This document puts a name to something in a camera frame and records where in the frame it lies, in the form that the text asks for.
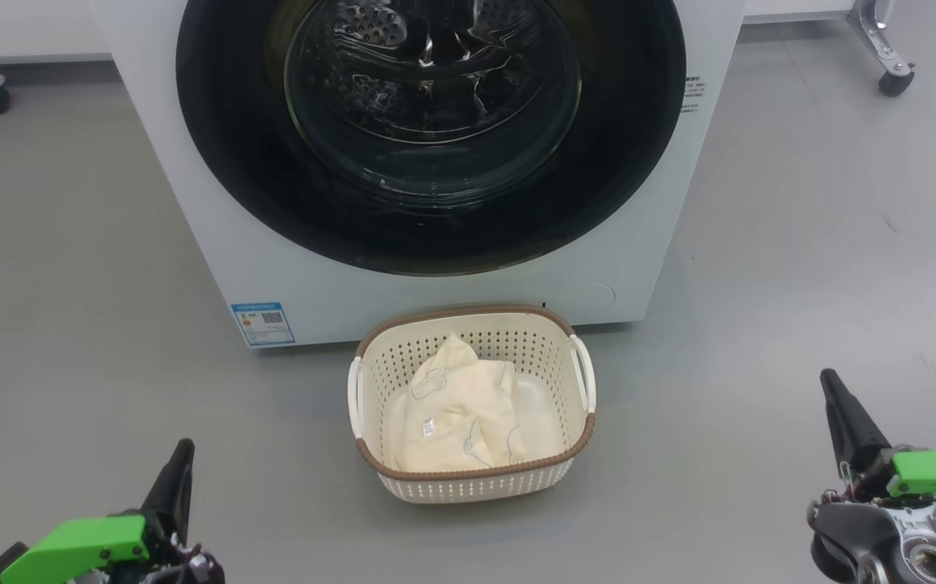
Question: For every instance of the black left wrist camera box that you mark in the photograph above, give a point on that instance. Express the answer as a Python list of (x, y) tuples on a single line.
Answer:
[(4, 566)]

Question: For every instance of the cream perforated laundry basket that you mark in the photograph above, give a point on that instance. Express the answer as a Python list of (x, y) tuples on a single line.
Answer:
[(468, 487)]

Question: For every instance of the white front-load washing machine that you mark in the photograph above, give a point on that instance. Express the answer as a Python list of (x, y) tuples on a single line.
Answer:
[(216, 243)]

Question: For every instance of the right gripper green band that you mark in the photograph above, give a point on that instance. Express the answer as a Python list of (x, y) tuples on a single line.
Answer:
[(934, 478)]

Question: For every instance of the plain white garment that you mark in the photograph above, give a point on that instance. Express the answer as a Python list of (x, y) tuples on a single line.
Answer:
[(537, 422)]

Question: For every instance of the metal stand leg with caster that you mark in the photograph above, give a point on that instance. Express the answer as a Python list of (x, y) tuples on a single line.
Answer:
[(896, 81)]

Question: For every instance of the cream garment with blue print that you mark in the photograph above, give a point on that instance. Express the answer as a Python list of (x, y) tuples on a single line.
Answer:
[(444, 405)]

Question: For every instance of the blue energy label sticker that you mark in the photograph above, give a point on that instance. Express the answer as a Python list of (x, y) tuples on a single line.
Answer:
[(262, 324)]

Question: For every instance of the round filter cover flap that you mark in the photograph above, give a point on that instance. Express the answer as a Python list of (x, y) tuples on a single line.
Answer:
[(598, 296)]

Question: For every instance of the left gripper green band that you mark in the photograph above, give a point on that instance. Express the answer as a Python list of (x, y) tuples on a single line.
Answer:
[(79, 547)]

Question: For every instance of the dark round washer door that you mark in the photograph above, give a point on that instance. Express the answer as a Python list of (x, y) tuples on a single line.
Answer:
[(435, 203)]

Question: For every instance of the small black text sticker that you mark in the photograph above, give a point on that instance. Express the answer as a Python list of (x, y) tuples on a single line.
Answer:
[(692, 93)]

